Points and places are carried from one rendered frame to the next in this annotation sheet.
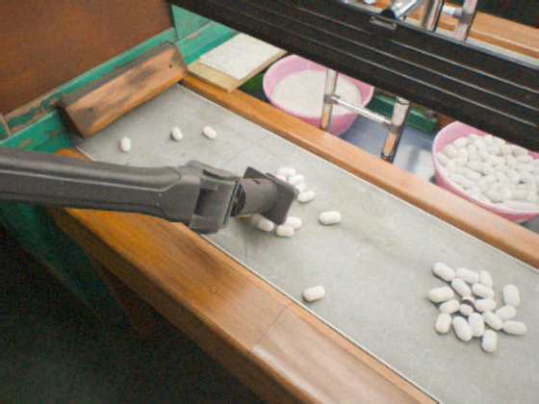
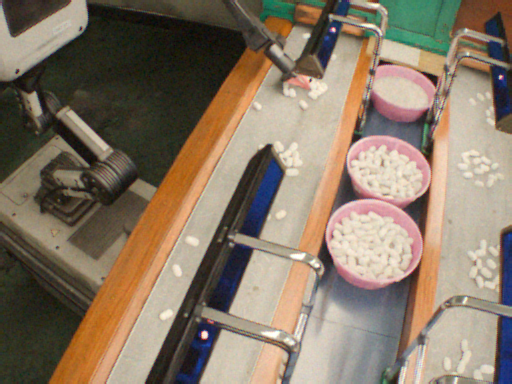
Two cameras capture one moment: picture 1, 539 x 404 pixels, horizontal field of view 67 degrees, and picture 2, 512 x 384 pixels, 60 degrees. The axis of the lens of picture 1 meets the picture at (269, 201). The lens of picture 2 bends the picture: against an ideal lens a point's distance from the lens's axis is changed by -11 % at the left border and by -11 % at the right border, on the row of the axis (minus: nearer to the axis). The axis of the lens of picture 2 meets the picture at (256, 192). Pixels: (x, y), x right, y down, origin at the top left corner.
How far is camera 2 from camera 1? 1.34 m
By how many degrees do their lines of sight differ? 42
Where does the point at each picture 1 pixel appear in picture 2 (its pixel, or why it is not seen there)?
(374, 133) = (400, 133)
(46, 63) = not seen: outside the picture
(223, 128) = (342, 62)
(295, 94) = (393, 85)
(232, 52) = (398, 49)
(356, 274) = (276, 120)
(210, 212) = (250, 37)
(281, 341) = (227, 97)
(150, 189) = (240, 13)
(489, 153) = (403, 171)
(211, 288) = (241, 75)
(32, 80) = not seen: outside the picture
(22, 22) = not seen: outside the picture
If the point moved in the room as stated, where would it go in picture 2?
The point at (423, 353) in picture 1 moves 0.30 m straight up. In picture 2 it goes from (245, 144) to (248, 64)
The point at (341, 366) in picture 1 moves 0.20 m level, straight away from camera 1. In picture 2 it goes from (224, 114) to (287, 122)
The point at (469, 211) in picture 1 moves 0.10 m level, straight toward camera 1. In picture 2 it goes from (338, 152) to (307, 144)
